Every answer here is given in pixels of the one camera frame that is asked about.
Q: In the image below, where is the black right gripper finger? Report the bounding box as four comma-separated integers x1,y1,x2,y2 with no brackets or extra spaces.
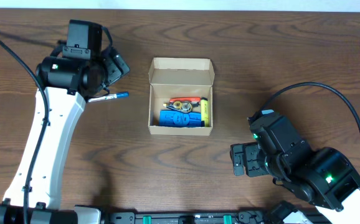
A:
232,157,245,176
230,144,245,157

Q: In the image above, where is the blue whiteboard marker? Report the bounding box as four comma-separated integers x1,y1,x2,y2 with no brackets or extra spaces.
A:
87,91,129,103

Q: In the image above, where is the yellow highlighter pen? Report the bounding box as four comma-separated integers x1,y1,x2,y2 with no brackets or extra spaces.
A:
200,98,209,127

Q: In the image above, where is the correction tape dispenser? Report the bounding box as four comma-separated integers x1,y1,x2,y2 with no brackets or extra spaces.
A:
163,101,193,113

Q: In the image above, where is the cardboard box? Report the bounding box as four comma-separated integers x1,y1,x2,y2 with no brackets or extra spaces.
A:
148,57,215,136

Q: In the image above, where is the blue plastic block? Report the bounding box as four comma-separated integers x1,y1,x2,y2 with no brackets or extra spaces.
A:
159,110,204,128

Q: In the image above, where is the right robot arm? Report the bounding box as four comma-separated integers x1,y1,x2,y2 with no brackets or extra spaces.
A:
230,110,360,223

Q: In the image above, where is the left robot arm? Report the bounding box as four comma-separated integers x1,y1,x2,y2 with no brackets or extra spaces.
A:
0,20,130,223

